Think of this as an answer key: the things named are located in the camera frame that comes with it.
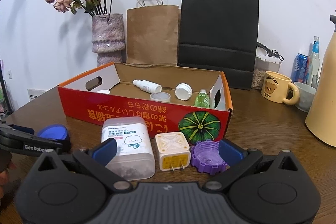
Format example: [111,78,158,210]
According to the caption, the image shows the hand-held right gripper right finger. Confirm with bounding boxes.
[204,138,303,192]

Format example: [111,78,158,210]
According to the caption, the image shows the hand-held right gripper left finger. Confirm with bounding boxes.
[37,138,133,191]

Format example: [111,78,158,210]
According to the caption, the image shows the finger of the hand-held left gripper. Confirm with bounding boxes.
[0,122,36,135]
[0,128,71,146]

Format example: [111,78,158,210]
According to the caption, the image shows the cotton swab container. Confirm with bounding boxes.
[101,116,155,181]

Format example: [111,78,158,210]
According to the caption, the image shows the purple ribbed bottle cap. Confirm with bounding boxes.
[190,140,229,175]

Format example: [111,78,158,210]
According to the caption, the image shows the blue ribbed bottle cap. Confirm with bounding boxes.
[37,124,70,142]

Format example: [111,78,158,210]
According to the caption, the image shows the red cardboard box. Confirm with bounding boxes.
[58,62,234,142]

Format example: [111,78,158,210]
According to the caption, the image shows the white charger plug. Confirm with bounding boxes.
[154,132,192,172]

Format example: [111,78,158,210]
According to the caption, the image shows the white ribbed bottle cap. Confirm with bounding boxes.
[175,83,193,101]

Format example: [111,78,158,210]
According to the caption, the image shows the person's left hand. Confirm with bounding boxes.
[0,154,16,189]

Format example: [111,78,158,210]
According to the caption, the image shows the white slotted panel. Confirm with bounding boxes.
[27,88,44,102]

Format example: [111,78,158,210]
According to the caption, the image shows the black curved stand pole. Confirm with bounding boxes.
[0,0,14,115]

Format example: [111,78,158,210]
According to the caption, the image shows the small green bottle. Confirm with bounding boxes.
[194,88,211,109]

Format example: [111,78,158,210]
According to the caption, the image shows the yellow bear mug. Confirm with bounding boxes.
[261,71,300,104]

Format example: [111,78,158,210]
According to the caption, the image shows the translucent white cap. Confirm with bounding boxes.
[150,92,171,103]

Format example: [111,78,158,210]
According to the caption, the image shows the white spray bottle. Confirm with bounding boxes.
[132,79,163,93]

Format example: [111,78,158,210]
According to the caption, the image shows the clear plastic seed container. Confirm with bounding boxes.
[251,54,282,90]

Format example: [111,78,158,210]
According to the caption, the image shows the grey ceramic cup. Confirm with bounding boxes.
[293,81,318,112]

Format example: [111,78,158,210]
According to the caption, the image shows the blue drink can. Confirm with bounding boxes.
[290,53,310,84]

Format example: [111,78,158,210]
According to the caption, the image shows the cream thermos jug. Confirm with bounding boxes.
[305,14,336,148]

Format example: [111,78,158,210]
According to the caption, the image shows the pink mottled ceramic vase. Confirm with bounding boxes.
[91,13,126,67]

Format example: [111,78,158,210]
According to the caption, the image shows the black paper bag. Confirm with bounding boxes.
[177,0,260,91]

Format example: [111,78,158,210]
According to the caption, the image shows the clear glass bottle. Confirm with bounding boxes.
[307,36,322,88]

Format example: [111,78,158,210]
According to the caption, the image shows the brown paper bag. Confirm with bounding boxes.
[126,0,180,66]

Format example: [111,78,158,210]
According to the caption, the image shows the black cable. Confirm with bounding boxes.
[257,42,285,62]

